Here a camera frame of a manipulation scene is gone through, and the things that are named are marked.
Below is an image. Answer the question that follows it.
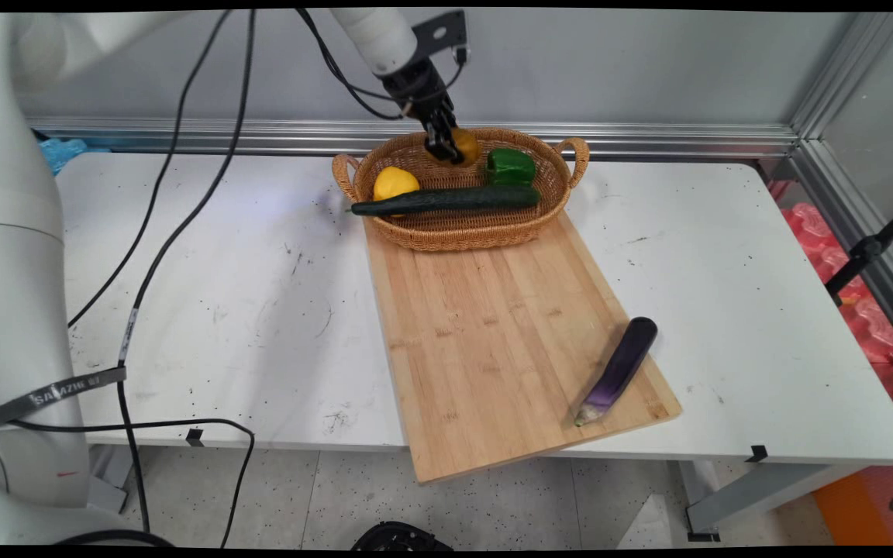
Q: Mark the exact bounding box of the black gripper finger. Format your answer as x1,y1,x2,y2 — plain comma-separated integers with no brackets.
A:
423,108,449,158
442,115,466,166

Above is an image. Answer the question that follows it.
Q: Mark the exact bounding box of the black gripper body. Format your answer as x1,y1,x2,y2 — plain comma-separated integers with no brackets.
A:
382,58,456,125

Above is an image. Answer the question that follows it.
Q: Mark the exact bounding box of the orange bell pepper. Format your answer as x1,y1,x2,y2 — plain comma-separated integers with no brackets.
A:
446,129,482,168

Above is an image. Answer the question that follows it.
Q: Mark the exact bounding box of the long dark green cucumber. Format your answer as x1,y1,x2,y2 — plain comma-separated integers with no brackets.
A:
350,184,542,218

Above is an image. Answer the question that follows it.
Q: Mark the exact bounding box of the green bell pepper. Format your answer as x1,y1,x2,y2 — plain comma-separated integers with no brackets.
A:
485,148,537,188

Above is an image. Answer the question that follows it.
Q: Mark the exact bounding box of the yellow lemon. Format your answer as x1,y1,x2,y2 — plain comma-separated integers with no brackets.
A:
373,166,421,205

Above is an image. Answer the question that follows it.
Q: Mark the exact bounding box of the woven wicker basket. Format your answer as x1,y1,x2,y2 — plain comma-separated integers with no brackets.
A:
332,128,591,253

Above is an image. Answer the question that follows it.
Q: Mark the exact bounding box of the bamboo cutting board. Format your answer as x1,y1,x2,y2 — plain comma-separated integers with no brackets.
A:
361,209,684,483

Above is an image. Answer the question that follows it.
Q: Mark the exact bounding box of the purple eggplant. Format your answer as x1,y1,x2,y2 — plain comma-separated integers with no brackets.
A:
574,316,659,427

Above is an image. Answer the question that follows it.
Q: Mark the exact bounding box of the blue plastic bag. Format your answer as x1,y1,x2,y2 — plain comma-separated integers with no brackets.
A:
37,138,89,176

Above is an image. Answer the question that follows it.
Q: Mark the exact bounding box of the round black object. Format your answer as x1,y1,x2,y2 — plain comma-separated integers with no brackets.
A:
351,521,453,551

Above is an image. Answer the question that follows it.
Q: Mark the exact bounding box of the black tripod stand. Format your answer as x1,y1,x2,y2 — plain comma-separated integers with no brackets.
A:
825,194,893,307

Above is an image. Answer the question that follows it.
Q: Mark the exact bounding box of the red plastic packaging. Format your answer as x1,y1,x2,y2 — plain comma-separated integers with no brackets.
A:
764,180,893,466

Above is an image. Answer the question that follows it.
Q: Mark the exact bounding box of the orange box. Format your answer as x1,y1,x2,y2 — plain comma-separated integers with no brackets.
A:
812,473,893,547

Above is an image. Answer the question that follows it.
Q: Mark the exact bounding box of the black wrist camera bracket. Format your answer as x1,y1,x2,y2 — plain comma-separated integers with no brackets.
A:
413,9,469,65

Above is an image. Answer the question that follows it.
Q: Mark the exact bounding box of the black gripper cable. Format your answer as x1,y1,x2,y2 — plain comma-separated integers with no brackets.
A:
295,9,467,122

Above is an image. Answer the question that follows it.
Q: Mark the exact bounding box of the long horizontal aluminium frame rail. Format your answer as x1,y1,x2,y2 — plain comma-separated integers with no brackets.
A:
28,116,800,160

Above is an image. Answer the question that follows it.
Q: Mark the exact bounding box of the thin black cable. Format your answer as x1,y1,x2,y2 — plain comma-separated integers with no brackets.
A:
67,9,232,329

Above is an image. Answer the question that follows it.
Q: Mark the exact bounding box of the black cable with white label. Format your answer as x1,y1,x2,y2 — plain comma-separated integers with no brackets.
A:
116,9,258,536

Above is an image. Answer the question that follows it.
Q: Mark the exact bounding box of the upright aluminium frame post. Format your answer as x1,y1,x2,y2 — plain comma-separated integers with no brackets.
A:
791,12,893,142

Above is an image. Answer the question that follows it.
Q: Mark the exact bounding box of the black looped floor cable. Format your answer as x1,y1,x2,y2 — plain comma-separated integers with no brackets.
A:
0,387,256,548

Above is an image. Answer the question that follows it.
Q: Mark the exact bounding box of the slanted aluminium frame rail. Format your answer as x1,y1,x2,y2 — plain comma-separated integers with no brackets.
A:
791,139,893,361

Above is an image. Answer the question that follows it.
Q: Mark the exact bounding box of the grey table leg frame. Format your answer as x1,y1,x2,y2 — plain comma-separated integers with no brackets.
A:
679,460,877,543

